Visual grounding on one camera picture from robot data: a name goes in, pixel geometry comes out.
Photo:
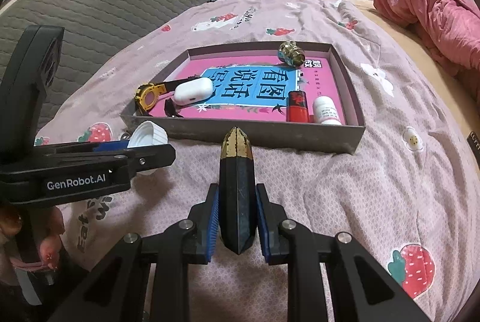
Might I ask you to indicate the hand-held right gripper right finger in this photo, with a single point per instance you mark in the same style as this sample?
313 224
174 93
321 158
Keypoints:
264 228

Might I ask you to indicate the strawberry printed pink blanket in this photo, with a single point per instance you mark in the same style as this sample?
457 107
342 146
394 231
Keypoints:
356 194

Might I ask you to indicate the white plastic bottle cap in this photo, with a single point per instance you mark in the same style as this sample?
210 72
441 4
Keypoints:
148 134

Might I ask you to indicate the person's left hand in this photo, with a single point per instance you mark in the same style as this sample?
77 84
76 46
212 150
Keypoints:
50 247

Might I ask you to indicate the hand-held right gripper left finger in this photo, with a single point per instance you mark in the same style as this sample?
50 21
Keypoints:
212 228

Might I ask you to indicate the white earbuds case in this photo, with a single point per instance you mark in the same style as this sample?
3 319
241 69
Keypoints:
193 91

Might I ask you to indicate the gold metal bulb base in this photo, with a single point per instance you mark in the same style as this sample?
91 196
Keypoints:
290 53

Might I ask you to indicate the grey quilted headboard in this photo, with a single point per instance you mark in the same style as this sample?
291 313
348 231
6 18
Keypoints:
112 7

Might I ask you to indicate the pink duvet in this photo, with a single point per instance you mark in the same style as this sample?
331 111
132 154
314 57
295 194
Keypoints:
431 14

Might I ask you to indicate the small white pill bottle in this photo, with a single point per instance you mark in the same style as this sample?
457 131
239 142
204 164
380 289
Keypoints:
327 112

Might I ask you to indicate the black sheet label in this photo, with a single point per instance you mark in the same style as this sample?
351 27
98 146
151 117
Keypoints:
475 146

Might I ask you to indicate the shallow grey cardboard box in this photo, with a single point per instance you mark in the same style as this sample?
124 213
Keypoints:
262 134

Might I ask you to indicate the black gold-tipped pointed case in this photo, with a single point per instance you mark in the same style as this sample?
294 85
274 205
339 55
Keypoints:
238 194

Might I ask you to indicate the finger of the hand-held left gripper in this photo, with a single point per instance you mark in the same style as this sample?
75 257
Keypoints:
110 146
150 157

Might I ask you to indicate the yellow and black wristwatch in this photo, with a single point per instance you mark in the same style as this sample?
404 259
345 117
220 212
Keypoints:
148 95

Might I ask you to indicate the red black lipstick tube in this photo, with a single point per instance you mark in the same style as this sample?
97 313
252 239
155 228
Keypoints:
298 108

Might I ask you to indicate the pink and blue book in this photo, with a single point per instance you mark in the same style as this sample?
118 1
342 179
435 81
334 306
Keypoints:
243 89

